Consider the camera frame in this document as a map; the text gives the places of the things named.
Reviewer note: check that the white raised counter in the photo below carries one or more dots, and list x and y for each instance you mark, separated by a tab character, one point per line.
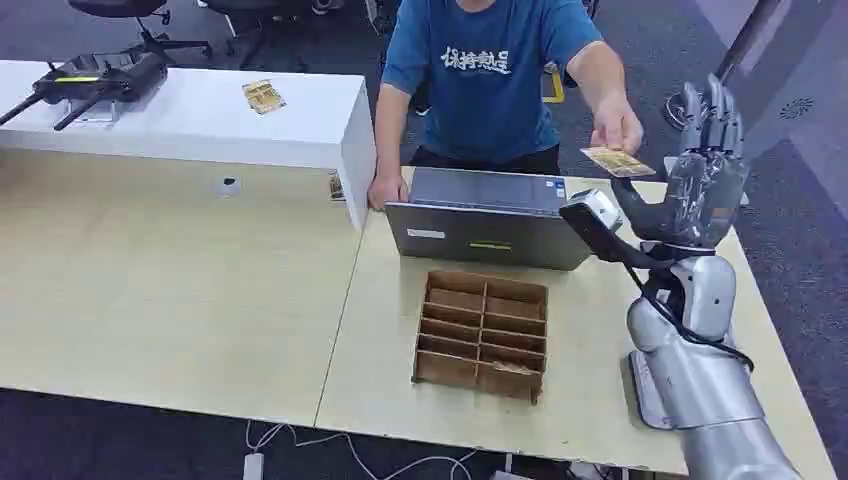
199	116

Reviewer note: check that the person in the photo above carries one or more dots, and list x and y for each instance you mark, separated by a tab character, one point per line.
484	99

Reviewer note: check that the black office chair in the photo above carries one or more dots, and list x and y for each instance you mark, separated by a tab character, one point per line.
146	40

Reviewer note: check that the round floor vent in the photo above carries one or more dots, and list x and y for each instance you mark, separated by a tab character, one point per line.
797	108

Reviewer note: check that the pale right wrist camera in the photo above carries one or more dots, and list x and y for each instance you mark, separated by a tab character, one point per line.
596	212

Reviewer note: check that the round chair base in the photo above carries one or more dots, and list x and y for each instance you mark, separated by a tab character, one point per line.
676	109

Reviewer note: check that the person's right hand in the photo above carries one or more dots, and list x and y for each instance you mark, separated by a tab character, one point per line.
387	190

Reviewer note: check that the yellow printed card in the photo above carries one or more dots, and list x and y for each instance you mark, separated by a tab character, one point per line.
618	162

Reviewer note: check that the person's left hand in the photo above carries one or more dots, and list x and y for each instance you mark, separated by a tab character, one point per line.
617	124

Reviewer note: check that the wooden card sorting box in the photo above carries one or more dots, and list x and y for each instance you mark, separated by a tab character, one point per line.
482	334

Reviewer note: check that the white power strip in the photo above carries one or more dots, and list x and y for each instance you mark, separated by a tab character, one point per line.
253	466

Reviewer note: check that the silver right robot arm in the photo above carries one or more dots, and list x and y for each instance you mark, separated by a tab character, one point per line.
702	371

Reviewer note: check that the small card stack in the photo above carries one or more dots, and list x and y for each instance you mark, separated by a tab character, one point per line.
336	187

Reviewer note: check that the card in wooden box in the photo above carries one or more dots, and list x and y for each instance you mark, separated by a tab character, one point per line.
510	368

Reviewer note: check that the grey laptop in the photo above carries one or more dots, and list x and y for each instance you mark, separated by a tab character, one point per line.
487	228

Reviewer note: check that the black antenna device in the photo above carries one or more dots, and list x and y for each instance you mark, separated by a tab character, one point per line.
99	76

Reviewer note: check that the yellow card pack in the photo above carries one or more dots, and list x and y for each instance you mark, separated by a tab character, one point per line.
264	97

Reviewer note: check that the yellow frame object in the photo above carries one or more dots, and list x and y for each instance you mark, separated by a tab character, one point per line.
555	86

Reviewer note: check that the dark office chair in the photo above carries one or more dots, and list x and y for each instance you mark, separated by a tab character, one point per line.
265	10

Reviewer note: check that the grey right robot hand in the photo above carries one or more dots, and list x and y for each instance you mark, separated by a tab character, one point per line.
699	199

